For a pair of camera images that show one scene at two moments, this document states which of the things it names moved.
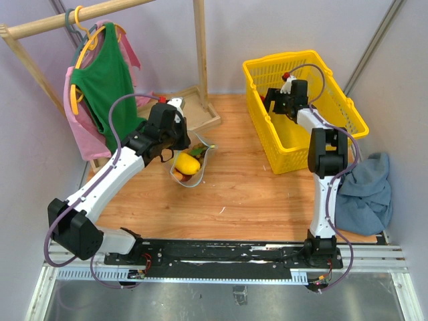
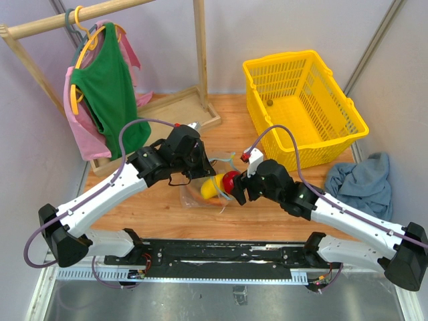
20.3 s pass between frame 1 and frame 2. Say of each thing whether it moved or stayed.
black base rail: stayed
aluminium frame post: stayed
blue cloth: stayed
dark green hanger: stayed
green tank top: stayed
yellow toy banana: moved
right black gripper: moved
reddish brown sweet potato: moved
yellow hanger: stayed
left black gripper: moved
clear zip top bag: moved
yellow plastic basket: stayed
